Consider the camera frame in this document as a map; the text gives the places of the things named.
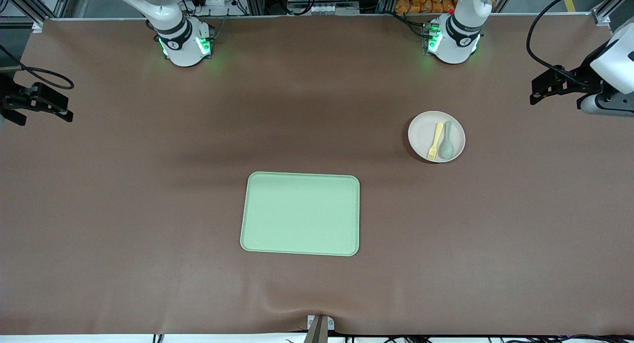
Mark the grey-green plastic spoon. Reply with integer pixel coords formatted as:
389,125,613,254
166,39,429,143
440,120,455,160

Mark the yellow plastic fork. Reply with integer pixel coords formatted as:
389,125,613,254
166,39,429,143
427,122,445,161

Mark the round beige plate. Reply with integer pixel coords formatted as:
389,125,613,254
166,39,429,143
408,111,466,164

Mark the brown table mat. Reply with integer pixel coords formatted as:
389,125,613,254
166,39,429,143
0,13,634,336

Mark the orange bread pile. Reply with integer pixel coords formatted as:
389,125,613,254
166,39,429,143
395,0,459,14

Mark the light green rectangular tray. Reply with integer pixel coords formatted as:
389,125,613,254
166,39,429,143
240,171,361,257

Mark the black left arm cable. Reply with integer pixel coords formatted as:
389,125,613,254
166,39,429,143
526,0,602,83

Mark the metal table clamp bracket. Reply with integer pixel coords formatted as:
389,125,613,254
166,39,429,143
306,314,335,343

